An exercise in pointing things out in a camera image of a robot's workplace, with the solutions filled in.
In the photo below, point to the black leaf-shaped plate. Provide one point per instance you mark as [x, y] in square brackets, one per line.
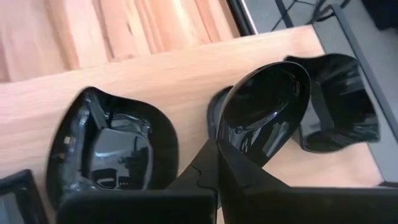
[112, 149]

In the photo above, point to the black teardrop plate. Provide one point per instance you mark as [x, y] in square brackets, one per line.
[264, 99]
[213, 115]

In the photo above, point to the black wavy square plate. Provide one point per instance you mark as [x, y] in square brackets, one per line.
[342, 102]

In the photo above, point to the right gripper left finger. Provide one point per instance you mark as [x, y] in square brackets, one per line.
[155, 208]

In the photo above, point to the small black square plate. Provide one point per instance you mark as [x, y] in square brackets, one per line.
[15, 202]

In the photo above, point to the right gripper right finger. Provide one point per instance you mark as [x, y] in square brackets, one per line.
[264, 205]

